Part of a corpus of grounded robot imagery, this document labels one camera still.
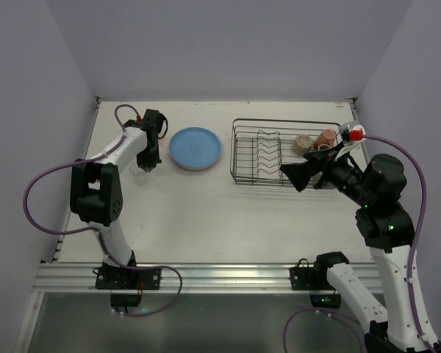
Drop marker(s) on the clear glass tumbler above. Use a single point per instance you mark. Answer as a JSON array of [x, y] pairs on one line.
[[140, 176]]

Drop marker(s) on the dark wire dish rack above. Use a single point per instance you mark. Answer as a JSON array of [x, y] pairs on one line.
[[260, 146]]

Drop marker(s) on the black left base bracket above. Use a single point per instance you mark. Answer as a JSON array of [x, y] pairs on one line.
[[116, 278]]

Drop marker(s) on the purple plate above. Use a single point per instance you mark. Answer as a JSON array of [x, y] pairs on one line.
[[195, 169]]

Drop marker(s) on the speckled ceramic cup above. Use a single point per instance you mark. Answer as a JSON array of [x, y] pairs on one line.
[[303, 144]]

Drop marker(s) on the aluminium mounting rail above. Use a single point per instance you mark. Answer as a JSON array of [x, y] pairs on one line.
[[197, 278]]

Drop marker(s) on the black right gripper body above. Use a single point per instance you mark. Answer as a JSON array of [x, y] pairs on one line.
[[323, 168]]

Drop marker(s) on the black base bracket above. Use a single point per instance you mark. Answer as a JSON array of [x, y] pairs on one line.
[[303, 276], [116, 278]]

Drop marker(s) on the black right base bracket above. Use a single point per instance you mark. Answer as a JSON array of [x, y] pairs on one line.
[[303, 276]]

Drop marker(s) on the pink mug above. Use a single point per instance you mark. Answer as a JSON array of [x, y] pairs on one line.
[[326, 137]]

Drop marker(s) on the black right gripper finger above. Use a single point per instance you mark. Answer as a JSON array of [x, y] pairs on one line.
[[300, 174], [330, 153]]

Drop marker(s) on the blue plate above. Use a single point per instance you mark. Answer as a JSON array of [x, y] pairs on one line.
[[195, 146]]

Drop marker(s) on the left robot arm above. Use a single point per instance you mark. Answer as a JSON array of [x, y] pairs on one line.
[[96, 191]]

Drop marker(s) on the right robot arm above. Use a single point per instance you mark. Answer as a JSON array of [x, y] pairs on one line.
[[401, 324]]

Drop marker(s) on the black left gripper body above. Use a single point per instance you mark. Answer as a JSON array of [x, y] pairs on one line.
[[148, 161]]

